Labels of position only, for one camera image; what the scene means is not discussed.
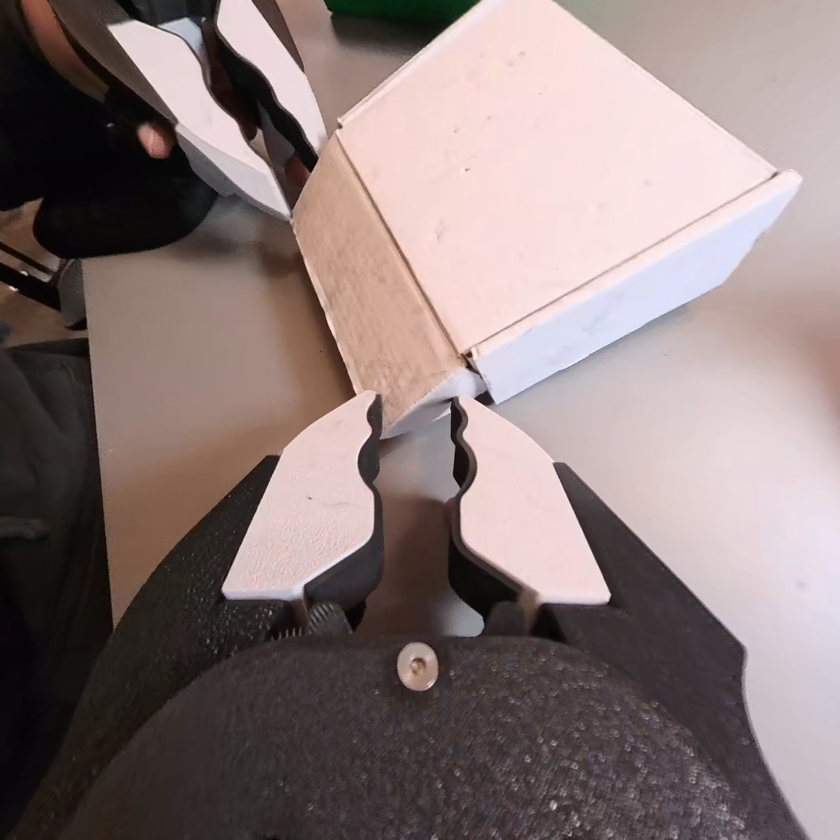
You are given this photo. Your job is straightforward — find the black chair frame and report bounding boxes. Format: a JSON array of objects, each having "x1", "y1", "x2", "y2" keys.
[{"x1": 0, "y1": 239, "x2": 89, "y2": 332}]

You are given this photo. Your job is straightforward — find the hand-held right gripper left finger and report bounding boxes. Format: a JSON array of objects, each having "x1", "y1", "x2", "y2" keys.
[{"x1": 222, "y1": 391, "x2": 386, "y2": 632}]

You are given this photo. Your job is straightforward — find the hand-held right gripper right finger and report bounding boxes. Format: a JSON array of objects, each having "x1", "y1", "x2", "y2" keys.
[{"x1": 447, "y1": 395, "x2": 613, "y2": 619}]

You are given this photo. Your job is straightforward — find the white cardboard box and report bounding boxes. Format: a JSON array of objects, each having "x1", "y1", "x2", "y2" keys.
[{"x1": 290, "y1": 0, "x2": 803, "y2": 439}]

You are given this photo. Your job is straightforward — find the grey desk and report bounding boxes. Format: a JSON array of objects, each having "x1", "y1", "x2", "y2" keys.
[{"x1": 82, "y1": 0, "x2": 840, "y2": 811}]

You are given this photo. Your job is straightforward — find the person's left forearm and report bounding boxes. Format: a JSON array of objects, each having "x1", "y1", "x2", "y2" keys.
[{"x1": 0, "y1": 39, "x2": 221, "y2": 260}]

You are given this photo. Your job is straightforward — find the green plastic bin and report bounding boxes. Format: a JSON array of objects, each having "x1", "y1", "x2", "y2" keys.
[{"x1": 327, "y1": 0, "x2": 488, "y2": 18}]

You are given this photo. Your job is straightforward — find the person's left hand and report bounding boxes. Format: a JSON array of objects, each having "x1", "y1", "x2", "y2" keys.
[{"x1": 136, "y1": 120, "x2": 179, "y2": 160}]

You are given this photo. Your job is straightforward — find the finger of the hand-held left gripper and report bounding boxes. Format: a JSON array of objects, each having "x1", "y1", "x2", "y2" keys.
[
  {"x1": 107, "y1": 18, "x2": 294, "y2": 222},
  {"x1": 213, "y1": 0, "x2": 329, "y2": 175}
]

